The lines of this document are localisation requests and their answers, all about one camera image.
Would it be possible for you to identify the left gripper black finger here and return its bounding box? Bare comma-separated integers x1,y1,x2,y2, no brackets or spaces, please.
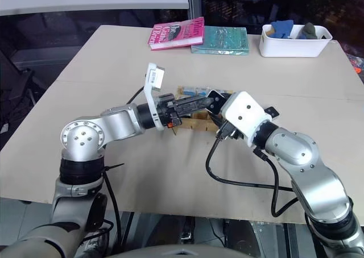
177,103,210,115
176,94,214,106

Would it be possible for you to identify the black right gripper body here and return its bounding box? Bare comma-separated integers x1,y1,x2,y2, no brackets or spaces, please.
208,89,280,119

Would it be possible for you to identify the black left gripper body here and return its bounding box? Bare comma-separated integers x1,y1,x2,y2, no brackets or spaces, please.
155,92,183,130

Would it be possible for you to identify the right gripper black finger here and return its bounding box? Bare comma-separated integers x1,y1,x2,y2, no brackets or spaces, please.
212,113,226,130

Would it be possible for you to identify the wooden tray with items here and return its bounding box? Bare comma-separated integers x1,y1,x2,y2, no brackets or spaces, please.
172,84,237,134

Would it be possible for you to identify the teal paperback book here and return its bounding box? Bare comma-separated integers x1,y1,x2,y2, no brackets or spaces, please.
191,26,251,56

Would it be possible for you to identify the pink hardcover book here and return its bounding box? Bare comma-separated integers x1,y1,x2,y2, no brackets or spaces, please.
148,16,206,52

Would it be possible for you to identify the black zip tie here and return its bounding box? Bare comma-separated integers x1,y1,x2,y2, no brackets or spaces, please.
102,163,125,174

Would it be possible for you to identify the white plastic bin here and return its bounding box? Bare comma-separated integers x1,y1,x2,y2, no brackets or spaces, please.
258,23,334,58

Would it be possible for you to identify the blue cloth item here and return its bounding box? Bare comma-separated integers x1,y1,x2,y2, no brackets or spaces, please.
269,20,296,39

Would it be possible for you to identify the grey green rounded object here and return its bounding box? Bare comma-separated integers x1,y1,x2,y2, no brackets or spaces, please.
300,23,319,40

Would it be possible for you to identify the colourful cloth pile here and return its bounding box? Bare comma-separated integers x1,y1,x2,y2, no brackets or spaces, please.
347,54,364,74

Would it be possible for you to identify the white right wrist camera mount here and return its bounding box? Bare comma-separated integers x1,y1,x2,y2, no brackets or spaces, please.
220,91,274,148

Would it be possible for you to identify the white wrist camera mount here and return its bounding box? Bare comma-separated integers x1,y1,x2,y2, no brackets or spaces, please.
143,62,167,132
220,91,274,148

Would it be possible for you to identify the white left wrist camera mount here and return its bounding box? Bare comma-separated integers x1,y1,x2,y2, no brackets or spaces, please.
143,62,167,132

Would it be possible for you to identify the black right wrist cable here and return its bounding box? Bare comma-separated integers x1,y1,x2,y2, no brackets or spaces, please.
205,128,298,192

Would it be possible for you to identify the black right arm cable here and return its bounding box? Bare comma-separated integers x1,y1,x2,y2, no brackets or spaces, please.
254,148,301,218

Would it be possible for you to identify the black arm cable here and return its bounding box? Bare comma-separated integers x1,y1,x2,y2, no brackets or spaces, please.
99,86,146,255
254,148,301,218

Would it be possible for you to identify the grey metal post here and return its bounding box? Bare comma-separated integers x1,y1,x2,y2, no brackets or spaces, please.
187,0,205,22

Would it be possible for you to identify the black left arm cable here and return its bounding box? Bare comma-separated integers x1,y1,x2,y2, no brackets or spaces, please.
99,86,146,255

